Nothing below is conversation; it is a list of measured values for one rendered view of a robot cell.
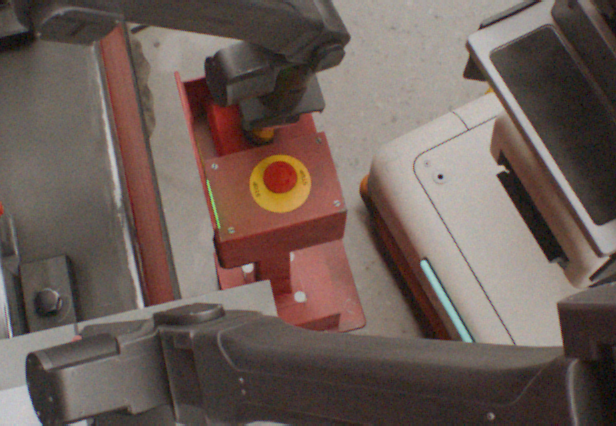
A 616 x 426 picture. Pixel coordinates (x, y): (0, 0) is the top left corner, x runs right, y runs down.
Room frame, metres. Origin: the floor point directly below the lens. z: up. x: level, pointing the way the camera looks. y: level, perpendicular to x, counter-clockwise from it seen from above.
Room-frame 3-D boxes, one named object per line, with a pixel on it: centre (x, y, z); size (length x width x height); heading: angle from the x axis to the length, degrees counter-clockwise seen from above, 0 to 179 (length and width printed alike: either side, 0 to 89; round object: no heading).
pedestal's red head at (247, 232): (0.45, 0.05, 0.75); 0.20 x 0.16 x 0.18; 16
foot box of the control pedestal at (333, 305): (0.45, 0.02, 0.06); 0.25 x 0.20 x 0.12; 106
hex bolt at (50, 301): (0.22, 0.26, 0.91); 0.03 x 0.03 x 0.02
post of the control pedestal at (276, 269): (0.45, 0.05, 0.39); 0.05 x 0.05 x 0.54; 16
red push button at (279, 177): (0.40, 0.03, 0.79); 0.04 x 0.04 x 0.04
